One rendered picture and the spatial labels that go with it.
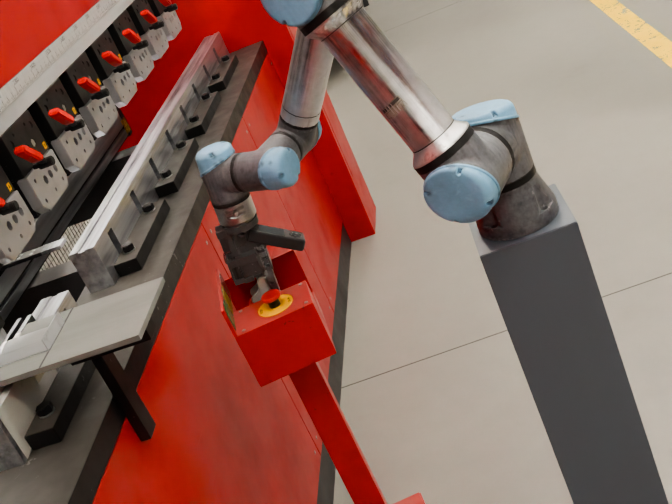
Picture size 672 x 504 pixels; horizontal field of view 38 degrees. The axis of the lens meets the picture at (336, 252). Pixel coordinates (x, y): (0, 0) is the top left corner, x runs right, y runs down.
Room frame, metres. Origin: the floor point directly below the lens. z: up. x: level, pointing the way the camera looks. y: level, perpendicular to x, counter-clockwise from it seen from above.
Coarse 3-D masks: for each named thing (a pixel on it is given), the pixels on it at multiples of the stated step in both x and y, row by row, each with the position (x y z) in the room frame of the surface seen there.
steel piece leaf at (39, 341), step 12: (60, 324) 1.48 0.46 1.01; (24, 336) 1.50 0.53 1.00; (36, 336) 1.48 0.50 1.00; (48, 336) 1.43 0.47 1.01; (12, 348) 1.48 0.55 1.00; (24, 348) 1.45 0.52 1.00; (36, 348) 1.43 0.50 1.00; (48, 348) 1.41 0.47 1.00; (0, 360) 1.45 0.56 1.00; (12, 360) 1.43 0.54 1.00
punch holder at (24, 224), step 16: (0, 176) 1.69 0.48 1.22; (0, 192) 1.66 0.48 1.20; (16, 192) 1.70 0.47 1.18; (0, 224) 1.60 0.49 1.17; (16, 224) 1.64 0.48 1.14; (32, 224) 1.69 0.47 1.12; (0, 240) 1.58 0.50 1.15; (16, 240) 1.62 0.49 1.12; (0, 256) 1.56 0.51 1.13; (16, 256) 1.59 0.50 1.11
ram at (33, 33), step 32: (0, 0) 2.03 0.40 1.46; (32, 0) 2.17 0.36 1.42; (64, 0) 2.33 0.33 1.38; (96, 0) 2.51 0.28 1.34; (128, 0) 2.73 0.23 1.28; (0, 32) 1.97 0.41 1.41; (32, 32) 2.09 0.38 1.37; (96, 32) 2.41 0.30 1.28; (0, 64) 1.90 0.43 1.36; (64, 64) 2.16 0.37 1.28; (32, 96) 1.95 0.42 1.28; (0, 128) 1.78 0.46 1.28
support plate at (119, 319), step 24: (144, 288) 1.48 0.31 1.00; (72, 312) 1.52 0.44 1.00; (96, 312) 1.47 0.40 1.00; (120, 312) 1.43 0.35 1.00; (144, 312) 1.39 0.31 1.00; (72, 336) 1.42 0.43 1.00; (96, 336) 1.38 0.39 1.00; (120, 336) 1.34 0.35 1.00; (24, 360) 1.41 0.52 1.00; (48, 360) 1.37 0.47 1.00; (72, 360) 1.35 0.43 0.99; (0, 384) 1.38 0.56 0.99
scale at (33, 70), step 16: (112, 0) 2.62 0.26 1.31; (96, 16) 2.46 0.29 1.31; (64, 32) 2.24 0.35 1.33; (80, 32) 2.32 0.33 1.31; (48, 48) 2.12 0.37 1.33; (64, 48) 2.20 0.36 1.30; (32, 64) 2.02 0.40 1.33; (48, 64) 2.09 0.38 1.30; (16, 80) 1.92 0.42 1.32; (32, 80) 1.98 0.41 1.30; (0, 96) 1.84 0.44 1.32; (16, 96) 1.89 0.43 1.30; (0, 112) 1.81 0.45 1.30
